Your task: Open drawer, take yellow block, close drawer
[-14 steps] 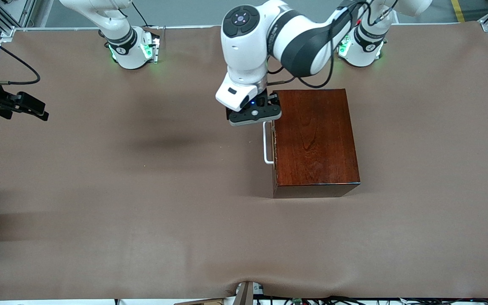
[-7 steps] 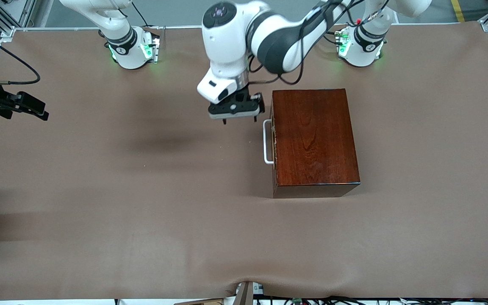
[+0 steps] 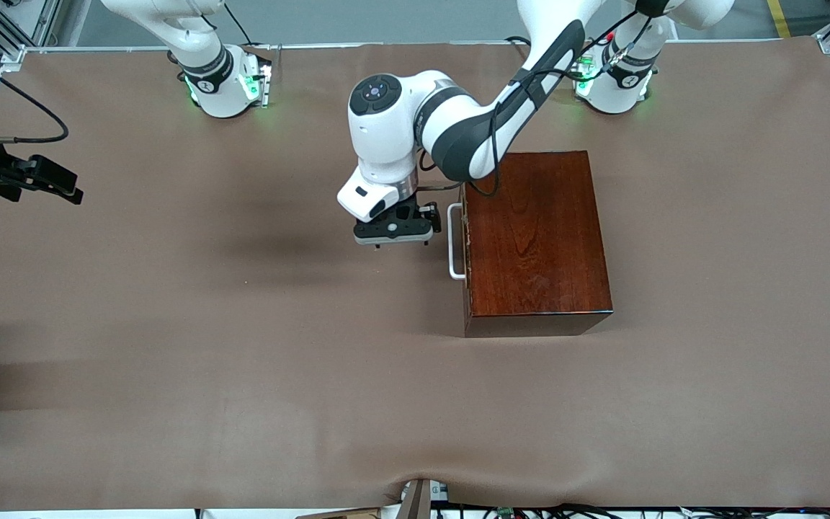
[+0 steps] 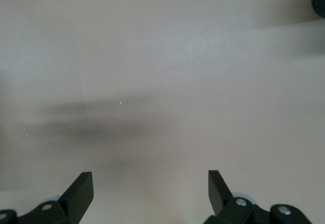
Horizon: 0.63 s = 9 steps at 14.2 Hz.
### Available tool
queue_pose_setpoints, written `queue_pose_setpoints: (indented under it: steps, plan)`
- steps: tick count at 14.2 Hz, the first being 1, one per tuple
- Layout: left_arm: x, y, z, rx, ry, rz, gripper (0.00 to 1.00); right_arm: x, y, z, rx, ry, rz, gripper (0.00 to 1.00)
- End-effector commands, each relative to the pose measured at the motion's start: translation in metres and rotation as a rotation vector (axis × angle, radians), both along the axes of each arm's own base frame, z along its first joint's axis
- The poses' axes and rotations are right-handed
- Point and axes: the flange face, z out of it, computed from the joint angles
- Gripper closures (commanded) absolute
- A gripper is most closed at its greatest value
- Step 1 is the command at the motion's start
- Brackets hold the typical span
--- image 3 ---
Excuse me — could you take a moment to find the light wooden drawer white handle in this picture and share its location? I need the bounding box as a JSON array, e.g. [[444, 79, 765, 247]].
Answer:
[[447, 169, 473, 321]]

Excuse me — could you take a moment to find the dark wooden drawer cabinet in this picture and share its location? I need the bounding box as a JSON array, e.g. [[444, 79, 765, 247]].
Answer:
[[462, 150, 615, 338]]

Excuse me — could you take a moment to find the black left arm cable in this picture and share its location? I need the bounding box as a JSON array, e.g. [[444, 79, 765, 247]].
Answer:
[[415, 14, 657, 197]]

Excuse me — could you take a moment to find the brown table cover cloth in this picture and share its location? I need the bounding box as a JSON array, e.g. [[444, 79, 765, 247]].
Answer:
[[0, 40, 830, 511]]

